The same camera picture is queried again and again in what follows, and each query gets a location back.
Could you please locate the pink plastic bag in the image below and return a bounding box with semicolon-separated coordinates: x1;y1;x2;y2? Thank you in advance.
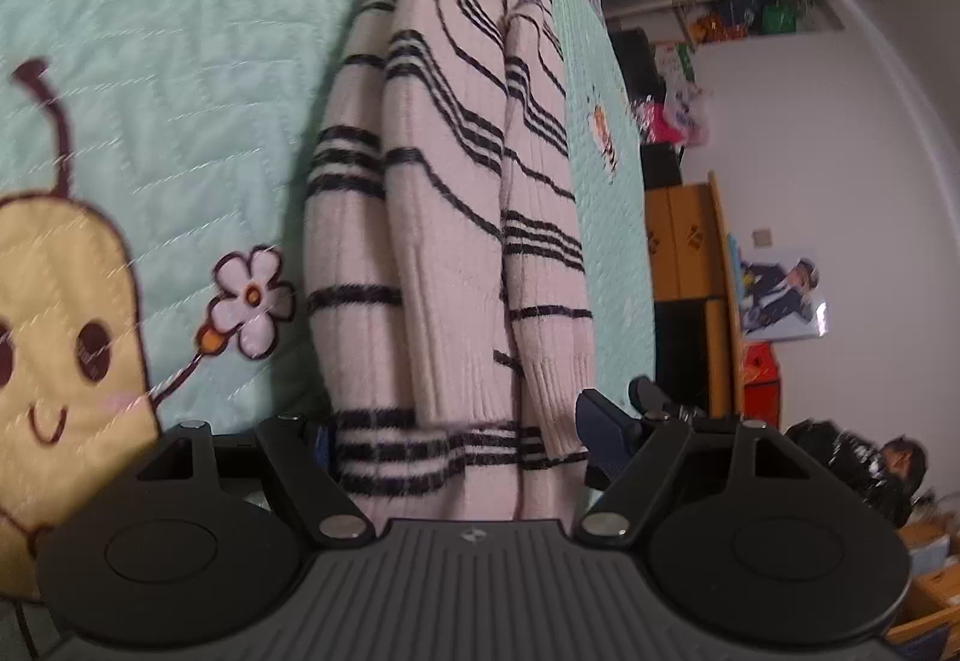
637;91;710;145

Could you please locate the white black-striped sweater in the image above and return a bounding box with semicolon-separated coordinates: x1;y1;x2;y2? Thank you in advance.
304;0;597;523

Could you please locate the green and white carton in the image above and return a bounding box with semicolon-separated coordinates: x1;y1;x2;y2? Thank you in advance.
652;42;698;85

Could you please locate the black chair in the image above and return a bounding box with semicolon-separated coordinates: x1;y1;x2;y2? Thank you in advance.
607;27;683;190

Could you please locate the wooden cabinet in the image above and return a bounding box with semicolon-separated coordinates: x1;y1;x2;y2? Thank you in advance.
645;173;743;429

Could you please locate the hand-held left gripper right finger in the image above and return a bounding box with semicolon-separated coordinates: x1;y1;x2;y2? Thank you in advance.
574;387;826;547

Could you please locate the green plastic bag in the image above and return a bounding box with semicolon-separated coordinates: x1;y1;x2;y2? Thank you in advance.
761;0;811;36

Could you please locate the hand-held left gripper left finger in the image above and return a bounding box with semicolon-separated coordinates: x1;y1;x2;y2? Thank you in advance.
131;413;376;547

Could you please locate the black plastic bag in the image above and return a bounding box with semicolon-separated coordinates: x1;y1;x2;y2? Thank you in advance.
784;419;931;527

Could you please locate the red paper bag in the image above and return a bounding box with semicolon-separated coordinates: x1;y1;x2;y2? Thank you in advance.
742;342;781;411

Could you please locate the wall poster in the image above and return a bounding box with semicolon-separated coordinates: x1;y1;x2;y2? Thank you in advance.
739;252;830;339

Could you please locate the mint bee-print quilted bedspread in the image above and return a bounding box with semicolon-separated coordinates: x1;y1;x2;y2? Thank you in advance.
0;0;657;606

